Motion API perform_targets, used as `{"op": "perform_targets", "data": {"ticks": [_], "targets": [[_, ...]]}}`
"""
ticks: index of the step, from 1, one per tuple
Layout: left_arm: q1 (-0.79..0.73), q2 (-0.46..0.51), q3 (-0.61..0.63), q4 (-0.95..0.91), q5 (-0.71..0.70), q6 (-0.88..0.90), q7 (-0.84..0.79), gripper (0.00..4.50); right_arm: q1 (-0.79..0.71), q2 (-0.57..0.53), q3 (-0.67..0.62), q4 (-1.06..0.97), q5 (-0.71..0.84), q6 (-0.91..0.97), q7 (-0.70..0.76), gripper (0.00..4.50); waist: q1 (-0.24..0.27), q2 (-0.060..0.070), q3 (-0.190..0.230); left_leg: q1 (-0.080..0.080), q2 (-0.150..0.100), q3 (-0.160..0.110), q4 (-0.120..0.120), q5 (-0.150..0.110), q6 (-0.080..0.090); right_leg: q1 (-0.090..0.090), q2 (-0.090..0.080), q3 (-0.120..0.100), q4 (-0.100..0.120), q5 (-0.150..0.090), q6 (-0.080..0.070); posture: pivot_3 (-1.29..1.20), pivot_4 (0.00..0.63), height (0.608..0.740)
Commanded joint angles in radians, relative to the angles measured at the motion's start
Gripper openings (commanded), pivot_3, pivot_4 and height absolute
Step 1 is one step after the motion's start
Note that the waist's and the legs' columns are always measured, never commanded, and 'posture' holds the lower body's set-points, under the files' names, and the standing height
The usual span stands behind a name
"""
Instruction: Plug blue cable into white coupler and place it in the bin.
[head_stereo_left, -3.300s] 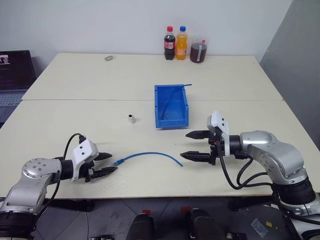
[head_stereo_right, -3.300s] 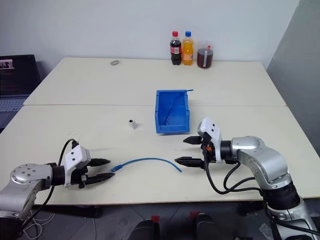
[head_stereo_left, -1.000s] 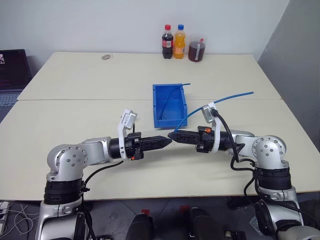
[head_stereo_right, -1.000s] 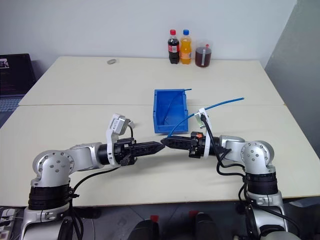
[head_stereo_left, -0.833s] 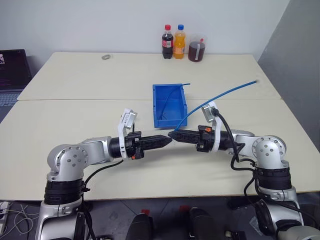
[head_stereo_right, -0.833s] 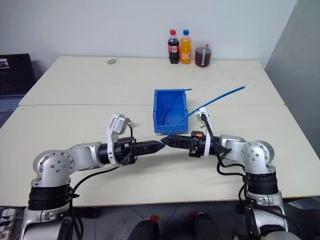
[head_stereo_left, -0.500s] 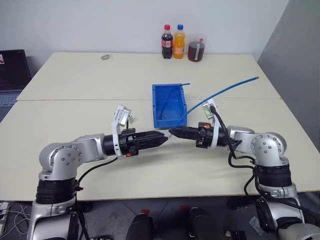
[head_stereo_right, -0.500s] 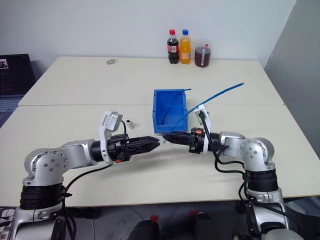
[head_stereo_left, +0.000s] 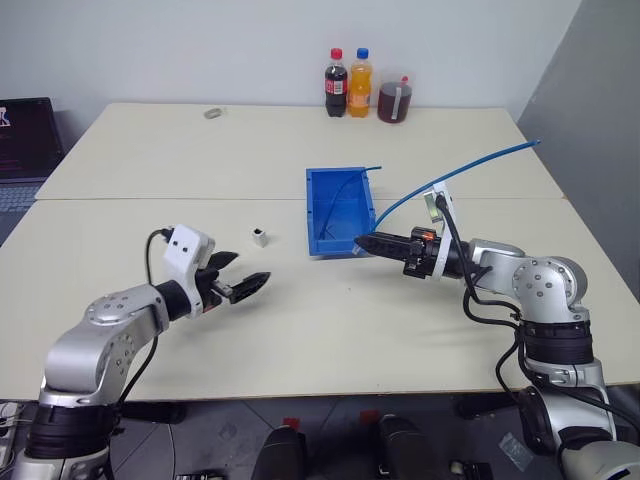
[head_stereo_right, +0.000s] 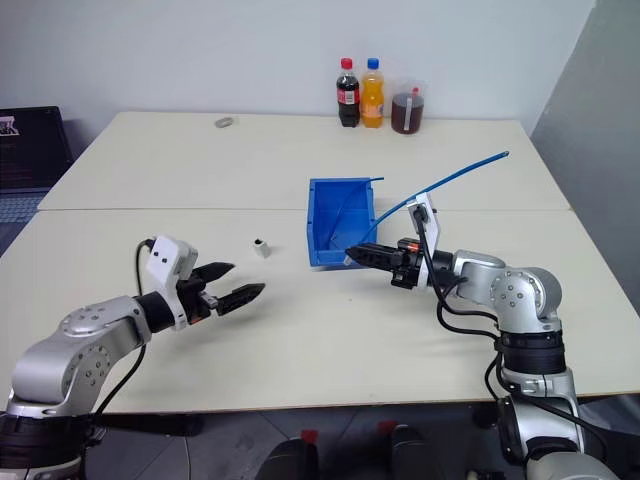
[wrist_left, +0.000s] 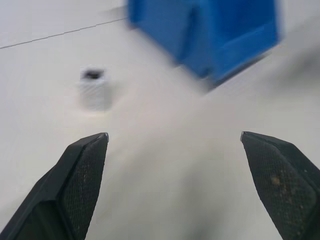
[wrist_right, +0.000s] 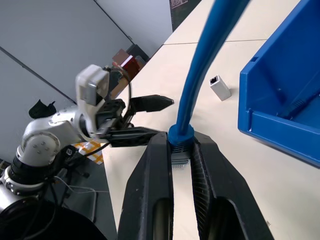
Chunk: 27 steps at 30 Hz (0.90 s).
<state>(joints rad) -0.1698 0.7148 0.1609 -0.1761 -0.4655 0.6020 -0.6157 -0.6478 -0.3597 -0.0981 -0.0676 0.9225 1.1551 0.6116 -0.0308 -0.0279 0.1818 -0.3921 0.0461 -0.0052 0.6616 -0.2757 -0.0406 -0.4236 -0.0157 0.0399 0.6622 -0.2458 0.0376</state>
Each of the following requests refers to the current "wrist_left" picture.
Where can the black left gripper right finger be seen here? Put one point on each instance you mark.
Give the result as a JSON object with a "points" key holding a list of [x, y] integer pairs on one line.
{"points": [[282, 185]]}

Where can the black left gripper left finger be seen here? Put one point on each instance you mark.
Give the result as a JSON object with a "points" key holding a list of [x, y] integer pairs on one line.
{"points": [[62, 187]]}

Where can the white coupler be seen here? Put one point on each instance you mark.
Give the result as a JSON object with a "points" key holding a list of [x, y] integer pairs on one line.
{"points": [[93, 90]]}

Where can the blue plastic bin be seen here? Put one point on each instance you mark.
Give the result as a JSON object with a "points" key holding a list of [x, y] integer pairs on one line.
{"points": [[212, 37]]}

